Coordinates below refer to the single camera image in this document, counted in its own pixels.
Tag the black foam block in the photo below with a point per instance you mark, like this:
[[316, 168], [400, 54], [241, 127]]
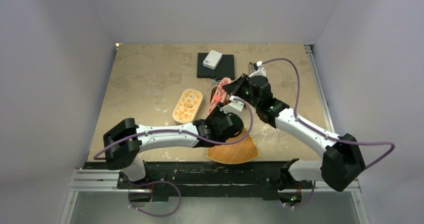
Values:
[[225, 68]]

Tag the beige lunch box lid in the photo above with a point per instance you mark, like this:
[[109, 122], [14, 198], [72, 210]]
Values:
[[189, 101]]

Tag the pink lunch box lid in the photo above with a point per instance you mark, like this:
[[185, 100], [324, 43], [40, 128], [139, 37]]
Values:
[[218, 95]]

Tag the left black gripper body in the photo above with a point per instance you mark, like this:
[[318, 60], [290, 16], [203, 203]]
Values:
[[217, 113]]

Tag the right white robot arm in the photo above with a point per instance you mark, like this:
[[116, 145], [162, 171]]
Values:
[[340, 163]]

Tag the woven bamboo basket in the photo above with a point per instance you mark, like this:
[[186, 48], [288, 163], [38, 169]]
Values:
[[238, 153]]

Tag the beige lunch box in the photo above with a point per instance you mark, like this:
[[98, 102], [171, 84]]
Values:
[[183, 117]]

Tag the black metal tongs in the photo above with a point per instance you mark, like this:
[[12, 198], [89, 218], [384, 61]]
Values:
[[250, 68]]

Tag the black table front frame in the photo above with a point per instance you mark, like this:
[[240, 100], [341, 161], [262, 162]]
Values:
[[205, 179]]

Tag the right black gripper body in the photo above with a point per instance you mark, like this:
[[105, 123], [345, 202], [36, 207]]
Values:
[[244, 93]]

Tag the white small box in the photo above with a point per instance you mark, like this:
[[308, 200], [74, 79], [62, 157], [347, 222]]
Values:
[[212, 59]]

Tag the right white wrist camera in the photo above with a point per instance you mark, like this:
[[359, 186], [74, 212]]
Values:
[[259, 70]]

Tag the aluminium rail right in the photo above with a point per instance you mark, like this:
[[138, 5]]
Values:
[[323, 100]]

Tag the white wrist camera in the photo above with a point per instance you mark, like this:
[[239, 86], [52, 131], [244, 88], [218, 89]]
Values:
[[234, 106], [259, 70]]

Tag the silver wrench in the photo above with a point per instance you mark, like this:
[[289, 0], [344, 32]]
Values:
[[214, 81]]

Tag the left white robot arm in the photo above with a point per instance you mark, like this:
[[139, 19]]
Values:
[[126, 140]]

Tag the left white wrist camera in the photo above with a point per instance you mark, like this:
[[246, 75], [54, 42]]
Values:
[[234, 106]]

